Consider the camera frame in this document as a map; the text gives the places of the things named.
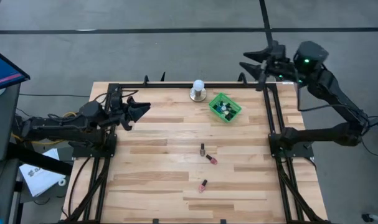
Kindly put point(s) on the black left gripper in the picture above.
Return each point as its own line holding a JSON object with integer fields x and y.
{"x": 120, "y": 107}

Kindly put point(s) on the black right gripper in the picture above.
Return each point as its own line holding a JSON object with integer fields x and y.
{"x": 280, "y": 67}

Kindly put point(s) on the bronze nail polish bottle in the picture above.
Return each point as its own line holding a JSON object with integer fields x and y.
{"x": 202, "y": 150}

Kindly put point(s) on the dark pink nail polish bottle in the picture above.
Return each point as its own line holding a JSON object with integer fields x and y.
{"x": 211, "y": 159}

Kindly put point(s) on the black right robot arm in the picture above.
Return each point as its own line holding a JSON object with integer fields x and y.
{"x": 332, "y": 90}

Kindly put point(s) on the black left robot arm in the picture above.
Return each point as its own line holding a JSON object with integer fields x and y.
{"x": 51, "y": 127}

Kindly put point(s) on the green plastic basket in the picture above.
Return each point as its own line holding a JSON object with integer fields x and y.
{"x": 235, "y": 107}

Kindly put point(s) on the white bulb brass lamp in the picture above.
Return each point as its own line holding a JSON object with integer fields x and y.
{"x": 198, "y": 84}

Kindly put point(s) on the white tape roll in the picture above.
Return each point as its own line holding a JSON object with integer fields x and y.
{"x": 59, "y": 182}

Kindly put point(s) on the white paper sheet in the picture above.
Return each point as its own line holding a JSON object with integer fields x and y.
{"x": 39, "y": 177}

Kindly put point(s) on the blue screen monitor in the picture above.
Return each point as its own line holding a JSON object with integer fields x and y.
{"x": 2, "y": 70}

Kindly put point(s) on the black desk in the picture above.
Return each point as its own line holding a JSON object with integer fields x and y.
{"x": 2, "y": 161}

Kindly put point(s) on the grey caster leg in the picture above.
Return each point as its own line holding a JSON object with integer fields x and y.
{"x": 375, "y": 217}

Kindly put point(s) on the black frame hook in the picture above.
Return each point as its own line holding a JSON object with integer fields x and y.
{"x": 146, "y": 81}
{"x": 162, "y": 77}
{"x": 242, "y": 77}

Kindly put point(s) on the black aluminium table frame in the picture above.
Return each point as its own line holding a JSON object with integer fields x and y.
{"x": 170, "y": 85}

